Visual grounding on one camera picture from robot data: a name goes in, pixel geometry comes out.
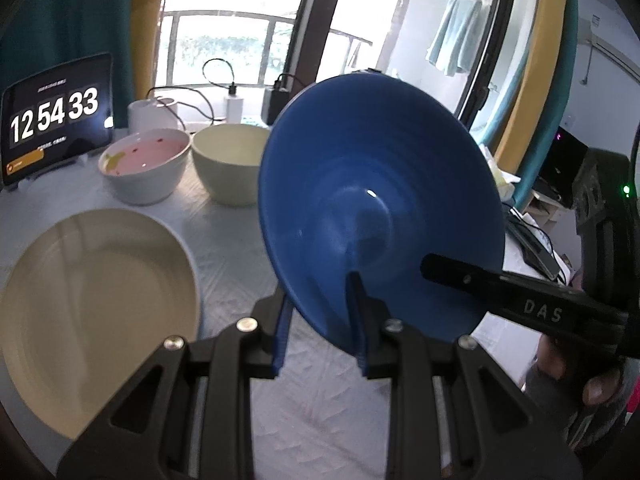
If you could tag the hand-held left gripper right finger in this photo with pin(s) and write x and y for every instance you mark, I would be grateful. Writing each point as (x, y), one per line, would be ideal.
(357, 320)

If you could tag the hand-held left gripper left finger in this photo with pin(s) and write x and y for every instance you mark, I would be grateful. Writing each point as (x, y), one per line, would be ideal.
(280, 340)

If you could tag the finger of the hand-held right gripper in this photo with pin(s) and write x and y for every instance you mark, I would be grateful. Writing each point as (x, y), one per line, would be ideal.
(500, 292)

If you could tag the large deep blue bowl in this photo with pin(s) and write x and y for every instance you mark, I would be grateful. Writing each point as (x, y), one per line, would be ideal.
(370, 200)

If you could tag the cream bowl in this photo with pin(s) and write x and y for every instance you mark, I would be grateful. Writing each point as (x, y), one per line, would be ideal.
(225, 165)

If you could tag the white bowl pink inside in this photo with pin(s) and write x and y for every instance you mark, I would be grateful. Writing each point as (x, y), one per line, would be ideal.
(145, 165)

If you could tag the person's right hand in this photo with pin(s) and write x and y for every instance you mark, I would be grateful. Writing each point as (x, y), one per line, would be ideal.
(600, 385)

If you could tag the black smartphone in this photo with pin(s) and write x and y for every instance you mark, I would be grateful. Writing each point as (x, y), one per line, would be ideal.
(537, 252)

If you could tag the black monitor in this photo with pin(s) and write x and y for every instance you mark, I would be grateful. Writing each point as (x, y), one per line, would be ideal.
(562, 165)

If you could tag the white textured tablecloth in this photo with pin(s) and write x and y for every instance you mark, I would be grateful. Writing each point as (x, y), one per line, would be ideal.
(235, 240)

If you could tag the teal curtain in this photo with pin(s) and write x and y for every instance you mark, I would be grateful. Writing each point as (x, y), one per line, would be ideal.
(65, 10)
(565, 110)

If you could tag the cream plate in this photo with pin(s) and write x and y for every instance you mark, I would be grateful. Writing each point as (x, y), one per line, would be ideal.
(100, 310)

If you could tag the yellow curtain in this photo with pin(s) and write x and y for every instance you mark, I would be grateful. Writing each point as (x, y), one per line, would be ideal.
(537, 60)
(147, 35)

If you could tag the black charger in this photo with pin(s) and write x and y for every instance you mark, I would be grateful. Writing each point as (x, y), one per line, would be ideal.
(275, 105)

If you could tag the white charger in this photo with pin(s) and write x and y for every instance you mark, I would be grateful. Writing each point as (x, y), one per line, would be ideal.
(234, 107)

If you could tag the light blue hanging towel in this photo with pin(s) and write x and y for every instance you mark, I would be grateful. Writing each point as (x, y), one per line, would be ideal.
(452, 35)

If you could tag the white desk lamp base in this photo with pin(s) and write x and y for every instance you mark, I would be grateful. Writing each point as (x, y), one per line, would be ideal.
(150, 115)

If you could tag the white tablet stand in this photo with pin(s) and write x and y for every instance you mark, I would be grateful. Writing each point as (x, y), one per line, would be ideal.
(30, 175)

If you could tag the black tablet clock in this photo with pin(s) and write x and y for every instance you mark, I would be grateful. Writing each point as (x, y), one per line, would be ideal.
(55, 115)

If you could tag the balcony railing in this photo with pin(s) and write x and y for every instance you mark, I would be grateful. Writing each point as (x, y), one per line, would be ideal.
(225, 15)

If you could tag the white wall air conditioner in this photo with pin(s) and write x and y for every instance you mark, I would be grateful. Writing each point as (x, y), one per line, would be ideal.
(610, 40)

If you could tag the black sliding door frame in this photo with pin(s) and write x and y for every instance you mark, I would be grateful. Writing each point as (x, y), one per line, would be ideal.
(320, 20)

